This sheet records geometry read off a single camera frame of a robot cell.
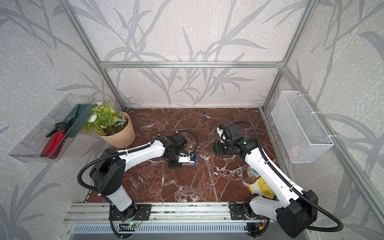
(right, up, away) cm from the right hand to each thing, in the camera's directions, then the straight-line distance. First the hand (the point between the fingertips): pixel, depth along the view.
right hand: (215, 147), depth 78 cm
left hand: (-20, -11, +9) cm, 25 cm away
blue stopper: (-11, -10, +4) cm, 15 cm away
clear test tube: (-15, -10, +4) cm, 19 cm away
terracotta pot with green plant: (-62, +10, +14) cm, 64 cm away
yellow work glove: (+25, -23, +3) cm, 34 cm away
